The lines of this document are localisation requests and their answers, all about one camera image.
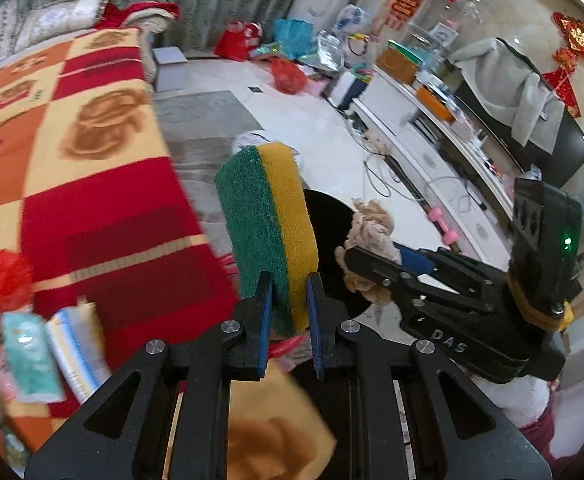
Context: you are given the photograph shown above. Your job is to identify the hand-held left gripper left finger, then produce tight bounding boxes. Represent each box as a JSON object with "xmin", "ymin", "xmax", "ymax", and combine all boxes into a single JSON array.
[{"xmin": 23, "ymin": 271, "xmax": 275, "ymax": 480}]

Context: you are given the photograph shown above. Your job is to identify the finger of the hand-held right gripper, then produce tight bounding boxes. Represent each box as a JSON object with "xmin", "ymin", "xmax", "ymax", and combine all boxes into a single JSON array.
[
  {"xmin": 393, "ymin": 241, "xmax": 510, "ymax": 297},
  {"xmin": 335, "ymin": 244, "xmax": 480, "ymax": 313}
]

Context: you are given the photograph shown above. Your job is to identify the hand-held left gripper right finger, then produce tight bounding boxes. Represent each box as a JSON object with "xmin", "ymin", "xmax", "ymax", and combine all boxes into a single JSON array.
[{"xmin": 306, "ymin": 272, "xmax": 553, "ymax": 480}]

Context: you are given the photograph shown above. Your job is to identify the beige fluffy cloth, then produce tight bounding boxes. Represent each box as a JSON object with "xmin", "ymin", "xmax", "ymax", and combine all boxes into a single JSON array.
[{"xmin": 342, "ymin": 197, "xmax": 404, "ymax": 308}]

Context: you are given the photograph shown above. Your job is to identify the green yellow sponge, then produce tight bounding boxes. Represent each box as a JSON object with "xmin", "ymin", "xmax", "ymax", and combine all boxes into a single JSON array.
[{"xmin": 214, "ymin": 142, "xmax": 320, "ymax": 338}]

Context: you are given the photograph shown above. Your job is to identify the pink dumbbell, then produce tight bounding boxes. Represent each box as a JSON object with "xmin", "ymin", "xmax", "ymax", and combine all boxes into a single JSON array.
[{"xmin": 428, "ymin": 207, "xmax": 460, "ymax": 246}]

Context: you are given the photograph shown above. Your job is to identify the white television cabinet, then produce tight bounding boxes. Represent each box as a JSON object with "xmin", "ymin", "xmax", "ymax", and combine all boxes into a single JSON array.
[{"xmin": 347, "ymin": 65, "xmax": 523, "ymax": 281}]

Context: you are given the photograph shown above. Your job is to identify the person's maroon clothing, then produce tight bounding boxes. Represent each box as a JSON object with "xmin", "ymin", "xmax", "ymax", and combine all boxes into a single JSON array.
[{"xmin": 519, "ymin": 405, "xmax": 573, "ymax": 467}]

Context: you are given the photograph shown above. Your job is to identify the orange box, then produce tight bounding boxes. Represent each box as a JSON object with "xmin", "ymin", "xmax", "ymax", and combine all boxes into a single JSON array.
[{"xmin": 416, "ymin": 87, "xmax": 455, "ymax": 121}]

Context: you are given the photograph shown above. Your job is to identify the white navy box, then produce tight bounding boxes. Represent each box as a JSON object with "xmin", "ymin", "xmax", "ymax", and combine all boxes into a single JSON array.
[{"xmin": 332, "ymin": 72, "xmax": 369, "ymax": 111}]

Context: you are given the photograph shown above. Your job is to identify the black television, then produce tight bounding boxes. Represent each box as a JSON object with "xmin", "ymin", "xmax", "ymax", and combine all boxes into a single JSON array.
[{"xmin": 454, "ymin": 37, "xmax": 584, "ymax": 188}]

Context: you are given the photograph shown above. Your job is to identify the white blue striped carton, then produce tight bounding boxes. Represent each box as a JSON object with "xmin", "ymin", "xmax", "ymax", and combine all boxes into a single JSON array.
[{"xmin": 44, "ymin": 300, "xmax": 113, "ymax": 406}]

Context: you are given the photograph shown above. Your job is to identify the brown box green top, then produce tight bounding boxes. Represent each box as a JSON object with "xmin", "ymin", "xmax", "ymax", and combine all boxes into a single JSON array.
[{"xmin": 376, "ymin": 41, "xmax": 420, "ymax": 86}]

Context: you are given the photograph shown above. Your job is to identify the grey cloth cover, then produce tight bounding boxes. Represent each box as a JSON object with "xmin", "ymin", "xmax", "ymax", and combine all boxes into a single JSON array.
[{"xmin": 452, "ymin": 37, "xmax": 565, "ymax": 148}]

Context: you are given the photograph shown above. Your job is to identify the red plastic bag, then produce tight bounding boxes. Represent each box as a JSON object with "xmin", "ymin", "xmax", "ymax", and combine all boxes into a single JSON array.
[{"xmin": 271, "ymin": 57, "xmax": 308, "ymax": 95}]

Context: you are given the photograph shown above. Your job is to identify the red orange printed blanket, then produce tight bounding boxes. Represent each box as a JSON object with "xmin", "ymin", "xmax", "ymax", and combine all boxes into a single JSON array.
[{"xmin": 0, "ymin": 27, "xmax": 338, "ymax": 480}]

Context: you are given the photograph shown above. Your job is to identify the silver foil bag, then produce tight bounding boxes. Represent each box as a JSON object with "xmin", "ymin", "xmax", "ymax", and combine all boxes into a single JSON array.
[{"xmin": 317, "ymin": 30, "xmax": 346, "ymax": 72}]

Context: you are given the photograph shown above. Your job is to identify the grey floor rug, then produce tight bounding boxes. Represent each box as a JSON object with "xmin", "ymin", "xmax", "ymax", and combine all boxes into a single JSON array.
[{"xmin": 152, "ymin": 91, "xmax": 263, "ymax": 173}]

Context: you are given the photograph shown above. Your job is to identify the green white small box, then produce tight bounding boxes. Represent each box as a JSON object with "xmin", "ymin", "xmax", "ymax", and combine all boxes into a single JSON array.
[{"xmin": 0, "ymin": 312, "xmax": 68, "ymax": 403}]

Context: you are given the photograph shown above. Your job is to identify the teal gift bag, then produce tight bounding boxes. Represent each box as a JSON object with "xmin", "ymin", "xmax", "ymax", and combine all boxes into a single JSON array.
[{"xmin": 272, "ymin": 19, "xmax": 319, "ymax": 58}]

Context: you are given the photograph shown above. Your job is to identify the white blue plastic bag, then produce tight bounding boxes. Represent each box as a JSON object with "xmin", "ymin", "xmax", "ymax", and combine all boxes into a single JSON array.
[{"xmin": 339, "ymin": 5, "xmax": 373, "ymax": 36}]

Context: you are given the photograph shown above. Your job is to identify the red hanging decoration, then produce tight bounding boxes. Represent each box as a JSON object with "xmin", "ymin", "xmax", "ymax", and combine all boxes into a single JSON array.
[{"xmin": 389, "ymin": 0, "xmax": 420, "ymax": 29}]

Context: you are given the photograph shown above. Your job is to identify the red gift bag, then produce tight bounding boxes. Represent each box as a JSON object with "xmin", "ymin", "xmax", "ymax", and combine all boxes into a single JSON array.
[{"xmin": 215, "ymin": 20, "xmax": 263, "ymax": 61}]

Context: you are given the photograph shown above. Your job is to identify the red mesh scrubber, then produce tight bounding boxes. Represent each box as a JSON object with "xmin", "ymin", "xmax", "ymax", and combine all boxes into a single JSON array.
[{"xmin": 0, "ymin": 252, "xmax": 35, "ymax": 311}]

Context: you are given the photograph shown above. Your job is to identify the grey square box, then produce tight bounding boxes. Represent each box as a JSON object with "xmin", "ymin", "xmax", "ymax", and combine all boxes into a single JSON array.
[{"xmin": 152, "ymin": 46, "xmax": 188, "ymax": 92}]

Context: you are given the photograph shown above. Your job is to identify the folded red blanket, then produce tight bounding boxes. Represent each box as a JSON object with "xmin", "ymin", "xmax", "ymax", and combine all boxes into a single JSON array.
[{"xmin": 94, "ymin": 0, "xmax": 180, "ymax": 33}]

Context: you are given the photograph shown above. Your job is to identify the black floor cable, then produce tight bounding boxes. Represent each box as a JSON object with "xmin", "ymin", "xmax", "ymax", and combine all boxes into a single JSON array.
[{"xmin": 364, "ymin": 152, "xmax": 423, "ymax": 202}]

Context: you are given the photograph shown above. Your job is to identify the red knot wall ornament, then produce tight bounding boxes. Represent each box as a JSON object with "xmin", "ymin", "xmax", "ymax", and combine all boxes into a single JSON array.
[{"xmin": 542, "ymin": 11, "xmax": 584, "ymax": 118}]

